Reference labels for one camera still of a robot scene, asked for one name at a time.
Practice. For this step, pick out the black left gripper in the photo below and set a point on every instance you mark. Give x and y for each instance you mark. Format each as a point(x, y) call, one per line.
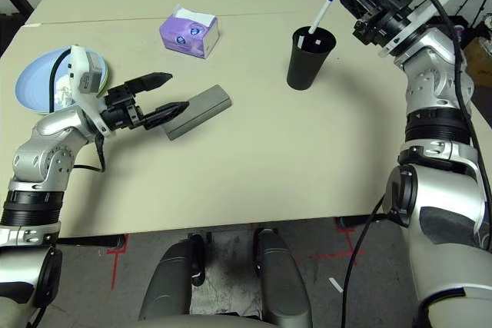
point(121, 111)

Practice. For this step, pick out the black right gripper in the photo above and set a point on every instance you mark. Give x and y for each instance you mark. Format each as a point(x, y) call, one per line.
point(388, 20)

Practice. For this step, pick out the white marker with blue cap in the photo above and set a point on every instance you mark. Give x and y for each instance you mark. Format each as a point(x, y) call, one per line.
point(322, 11)

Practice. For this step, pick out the grey glasses case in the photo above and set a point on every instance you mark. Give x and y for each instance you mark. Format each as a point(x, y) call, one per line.
point(203, 107)

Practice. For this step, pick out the white tissue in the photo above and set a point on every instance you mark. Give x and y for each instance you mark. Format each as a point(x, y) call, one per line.
point(63, 93)

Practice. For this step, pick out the blue plate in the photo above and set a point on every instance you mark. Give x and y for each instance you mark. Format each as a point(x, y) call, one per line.
point(30, 82)

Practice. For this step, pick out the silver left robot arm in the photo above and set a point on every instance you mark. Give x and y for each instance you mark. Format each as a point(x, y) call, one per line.
point(50, 128)

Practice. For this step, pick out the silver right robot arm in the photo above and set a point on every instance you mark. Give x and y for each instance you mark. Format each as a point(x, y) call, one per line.
point(430, 47)

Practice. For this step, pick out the purple tissue pack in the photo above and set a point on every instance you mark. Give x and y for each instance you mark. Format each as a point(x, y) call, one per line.
point(180, 32)

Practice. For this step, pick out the black cup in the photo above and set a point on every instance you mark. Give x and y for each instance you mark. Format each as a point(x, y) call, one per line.
point(301, 70)

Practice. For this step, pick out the purple and white paper cup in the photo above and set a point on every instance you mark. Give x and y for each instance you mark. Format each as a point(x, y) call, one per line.
point(460, 30)

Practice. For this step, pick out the brown cardboard box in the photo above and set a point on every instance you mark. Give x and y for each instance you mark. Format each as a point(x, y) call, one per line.
point(480, 59)

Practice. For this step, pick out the white tape piece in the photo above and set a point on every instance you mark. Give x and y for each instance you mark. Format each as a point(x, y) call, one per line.
point(31, 25)

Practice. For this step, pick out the black foam floor mat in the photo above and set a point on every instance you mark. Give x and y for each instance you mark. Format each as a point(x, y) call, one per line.
point(7, 32)

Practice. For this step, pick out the grey left robot leg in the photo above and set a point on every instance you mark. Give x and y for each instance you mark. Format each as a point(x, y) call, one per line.
point(169, 282)

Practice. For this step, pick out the grey robot leg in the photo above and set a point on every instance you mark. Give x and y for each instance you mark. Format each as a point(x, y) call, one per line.
point(284, 282)
point(169, 282)

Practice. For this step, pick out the grey right robot leg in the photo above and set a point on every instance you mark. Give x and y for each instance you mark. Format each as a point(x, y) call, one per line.
point(284, 282)

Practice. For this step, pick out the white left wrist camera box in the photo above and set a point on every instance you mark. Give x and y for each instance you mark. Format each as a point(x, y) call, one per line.
point(77, 67)

